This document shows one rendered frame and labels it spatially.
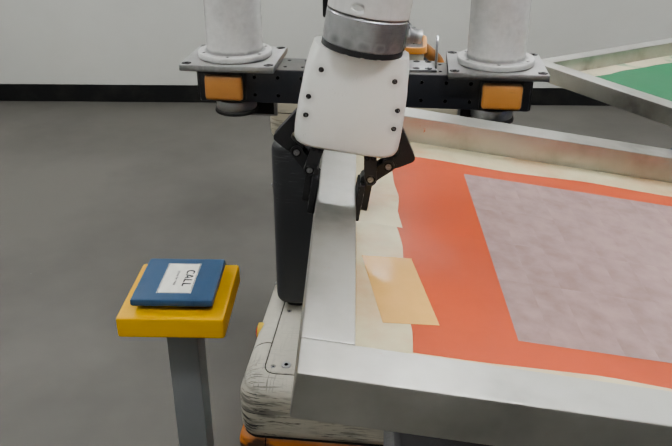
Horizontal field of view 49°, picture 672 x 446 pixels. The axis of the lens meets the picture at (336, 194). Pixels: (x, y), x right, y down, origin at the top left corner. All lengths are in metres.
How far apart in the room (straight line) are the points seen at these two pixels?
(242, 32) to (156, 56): 3.54
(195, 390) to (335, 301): 0.50
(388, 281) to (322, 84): 0.19
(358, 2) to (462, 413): 0.34
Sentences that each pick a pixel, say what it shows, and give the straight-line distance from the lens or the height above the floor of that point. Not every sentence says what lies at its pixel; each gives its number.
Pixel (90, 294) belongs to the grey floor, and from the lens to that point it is 2.83.
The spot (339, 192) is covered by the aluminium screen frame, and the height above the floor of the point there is 1.15.
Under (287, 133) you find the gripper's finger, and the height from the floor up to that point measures 1.21.
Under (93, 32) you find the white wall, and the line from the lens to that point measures 4.85.
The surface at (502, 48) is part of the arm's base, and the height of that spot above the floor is 1.17.
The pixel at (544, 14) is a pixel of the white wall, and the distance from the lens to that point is 4.69.
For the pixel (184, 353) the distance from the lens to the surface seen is 0.99.
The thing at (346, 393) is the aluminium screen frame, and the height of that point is 1.14.
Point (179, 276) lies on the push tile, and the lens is 0.95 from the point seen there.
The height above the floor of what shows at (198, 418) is 0.76.
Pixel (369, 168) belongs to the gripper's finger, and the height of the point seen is 1.18.
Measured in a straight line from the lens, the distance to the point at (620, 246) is 0.85.
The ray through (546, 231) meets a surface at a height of 1.08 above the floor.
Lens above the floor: 1.46
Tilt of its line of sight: 25 degrees down
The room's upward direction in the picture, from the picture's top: straight up
